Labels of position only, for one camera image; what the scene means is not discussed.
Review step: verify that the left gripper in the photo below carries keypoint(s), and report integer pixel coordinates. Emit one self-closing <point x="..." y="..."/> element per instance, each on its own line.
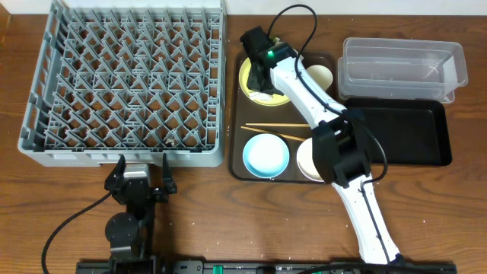
<point x="158" y="192"/>

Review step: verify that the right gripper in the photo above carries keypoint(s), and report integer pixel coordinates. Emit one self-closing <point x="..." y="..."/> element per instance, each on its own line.
<point x="253" y="84"/>

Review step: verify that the light blue bowl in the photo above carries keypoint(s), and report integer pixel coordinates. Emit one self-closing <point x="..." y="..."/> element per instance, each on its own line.
<point x="266" y="156"/>

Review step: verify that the pink white bowl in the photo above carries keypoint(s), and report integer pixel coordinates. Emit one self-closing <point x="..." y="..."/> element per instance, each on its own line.
<point x="305" y="161"/>

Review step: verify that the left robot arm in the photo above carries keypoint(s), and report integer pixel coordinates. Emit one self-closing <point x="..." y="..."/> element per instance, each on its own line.
<point x="131" y="232"/>

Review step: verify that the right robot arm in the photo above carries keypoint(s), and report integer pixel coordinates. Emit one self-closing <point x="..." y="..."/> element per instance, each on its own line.
<point x="339" y="139"/>

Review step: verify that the black waste tray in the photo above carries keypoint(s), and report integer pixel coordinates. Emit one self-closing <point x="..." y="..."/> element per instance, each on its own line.
<point x="411" y="132"/>

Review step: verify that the yellow plate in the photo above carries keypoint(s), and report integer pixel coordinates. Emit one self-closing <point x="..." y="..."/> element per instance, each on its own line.
<point x="267" y="100"/>

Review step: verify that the upper wooden chopstick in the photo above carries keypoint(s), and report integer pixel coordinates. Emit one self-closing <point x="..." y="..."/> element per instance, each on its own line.
<point x="278" y="124"/>

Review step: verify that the wooden chopstick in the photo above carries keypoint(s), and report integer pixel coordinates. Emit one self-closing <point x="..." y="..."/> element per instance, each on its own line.
<point x="278" y="124"/>
<point x="285" y="136"/>

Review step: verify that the lower wooden chopstick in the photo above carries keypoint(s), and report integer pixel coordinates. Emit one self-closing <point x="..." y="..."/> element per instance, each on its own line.
<point x="285" y="136"/>

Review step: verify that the dark brown serving tray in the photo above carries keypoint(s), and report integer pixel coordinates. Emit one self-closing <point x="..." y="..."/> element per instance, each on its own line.
<point x="244" y="111"/>

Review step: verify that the white paper cup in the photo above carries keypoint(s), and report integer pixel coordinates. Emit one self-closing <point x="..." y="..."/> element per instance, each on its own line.
<point x="322" y="75"/>

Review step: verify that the clear plastic bin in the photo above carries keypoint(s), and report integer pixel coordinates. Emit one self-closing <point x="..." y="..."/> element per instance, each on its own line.
<point x="401" y="69"/>

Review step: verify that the grey dish rack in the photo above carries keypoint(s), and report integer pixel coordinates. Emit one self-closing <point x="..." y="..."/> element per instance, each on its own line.
<point x="143" y="80"/>

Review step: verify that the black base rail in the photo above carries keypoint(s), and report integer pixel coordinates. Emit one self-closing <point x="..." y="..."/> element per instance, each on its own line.
<point x="199" y="267"/>

